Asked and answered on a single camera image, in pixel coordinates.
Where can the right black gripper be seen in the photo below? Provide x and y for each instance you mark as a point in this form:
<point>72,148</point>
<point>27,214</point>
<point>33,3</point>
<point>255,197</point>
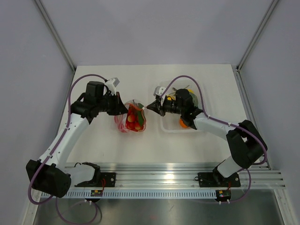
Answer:
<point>157,106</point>

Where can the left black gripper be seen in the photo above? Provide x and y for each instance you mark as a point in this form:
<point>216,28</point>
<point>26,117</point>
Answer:
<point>119,108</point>

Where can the green netted melon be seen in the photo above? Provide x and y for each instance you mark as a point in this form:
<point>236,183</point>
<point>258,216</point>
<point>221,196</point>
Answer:
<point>194,99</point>

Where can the red lychee bunch with leaves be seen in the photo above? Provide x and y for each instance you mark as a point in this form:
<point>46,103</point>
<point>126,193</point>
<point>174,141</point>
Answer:
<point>135,120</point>

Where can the clear zip top bag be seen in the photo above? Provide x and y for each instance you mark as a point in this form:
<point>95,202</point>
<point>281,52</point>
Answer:
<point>133,101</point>

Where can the red apple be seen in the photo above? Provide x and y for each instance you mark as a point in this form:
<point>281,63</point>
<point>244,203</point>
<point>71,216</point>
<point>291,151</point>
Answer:
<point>120,121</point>

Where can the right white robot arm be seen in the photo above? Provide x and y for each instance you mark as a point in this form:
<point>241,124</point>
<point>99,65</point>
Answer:
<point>245,143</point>

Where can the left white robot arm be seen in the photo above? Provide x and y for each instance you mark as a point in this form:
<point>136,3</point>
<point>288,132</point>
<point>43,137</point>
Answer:
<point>48,174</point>

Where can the white plastic food tray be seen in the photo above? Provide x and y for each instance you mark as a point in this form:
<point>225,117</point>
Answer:
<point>170,123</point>

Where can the orange tangerine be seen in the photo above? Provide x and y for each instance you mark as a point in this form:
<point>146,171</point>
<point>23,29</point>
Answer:
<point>182,124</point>

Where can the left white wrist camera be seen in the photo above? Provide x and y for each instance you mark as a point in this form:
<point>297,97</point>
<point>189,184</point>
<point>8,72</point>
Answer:
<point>112,84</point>

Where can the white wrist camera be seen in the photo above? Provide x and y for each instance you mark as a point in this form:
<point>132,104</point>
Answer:
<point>160,91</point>
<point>112,84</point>

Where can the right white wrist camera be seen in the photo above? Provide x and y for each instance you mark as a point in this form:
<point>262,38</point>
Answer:
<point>160,91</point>

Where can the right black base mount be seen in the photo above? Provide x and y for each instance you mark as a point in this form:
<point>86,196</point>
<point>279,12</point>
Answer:
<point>214,179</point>

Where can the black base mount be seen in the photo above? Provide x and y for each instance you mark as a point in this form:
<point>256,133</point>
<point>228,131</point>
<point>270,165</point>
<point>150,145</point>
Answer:
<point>214,179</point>
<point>89,175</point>

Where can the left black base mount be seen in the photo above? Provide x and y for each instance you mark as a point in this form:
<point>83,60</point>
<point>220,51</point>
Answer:
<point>89,175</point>

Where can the aluminium mounting rail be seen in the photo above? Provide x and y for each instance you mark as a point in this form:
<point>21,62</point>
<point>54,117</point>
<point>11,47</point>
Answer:
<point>181,175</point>

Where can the white slotted cable duct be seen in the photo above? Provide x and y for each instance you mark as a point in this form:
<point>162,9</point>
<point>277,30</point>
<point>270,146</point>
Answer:
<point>140,194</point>

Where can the left aluminium frame post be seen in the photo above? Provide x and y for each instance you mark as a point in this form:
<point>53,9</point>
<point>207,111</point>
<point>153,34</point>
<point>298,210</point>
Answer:
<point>55,35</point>

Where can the aluminium frame post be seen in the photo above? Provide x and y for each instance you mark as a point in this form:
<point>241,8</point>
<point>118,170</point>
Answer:
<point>258,32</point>
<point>55,35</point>

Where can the right aluminium frame post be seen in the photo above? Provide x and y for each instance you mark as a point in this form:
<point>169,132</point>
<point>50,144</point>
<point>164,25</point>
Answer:
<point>258,32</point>

